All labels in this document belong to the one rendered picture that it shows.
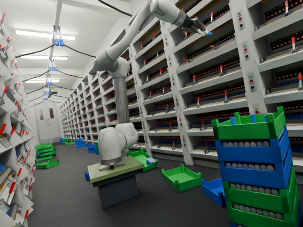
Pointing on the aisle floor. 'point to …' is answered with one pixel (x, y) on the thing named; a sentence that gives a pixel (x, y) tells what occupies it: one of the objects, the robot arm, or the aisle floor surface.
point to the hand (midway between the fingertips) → (203, 31)
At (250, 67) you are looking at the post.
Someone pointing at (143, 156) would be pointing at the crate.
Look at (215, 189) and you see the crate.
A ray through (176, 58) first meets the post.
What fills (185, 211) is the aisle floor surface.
